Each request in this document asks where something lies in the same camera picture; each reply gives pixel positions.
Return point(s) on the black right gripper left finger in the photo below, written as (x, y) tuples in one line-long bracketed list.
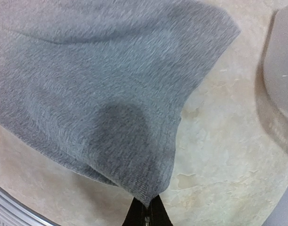
[(137, 214)]

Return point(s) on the aluminium front rail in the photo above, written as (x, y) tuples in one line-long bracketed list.
[(14, 213)]

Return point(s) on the translucent white laundry basket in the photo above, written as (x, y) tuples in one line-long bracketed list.
[(275, 68)]

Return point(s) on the grey t-shirt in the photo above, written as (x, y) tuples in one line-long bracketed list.
[(98, 85)]

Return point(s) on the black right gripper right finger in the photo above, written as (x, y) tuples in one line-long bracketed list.
[(158, 215)]

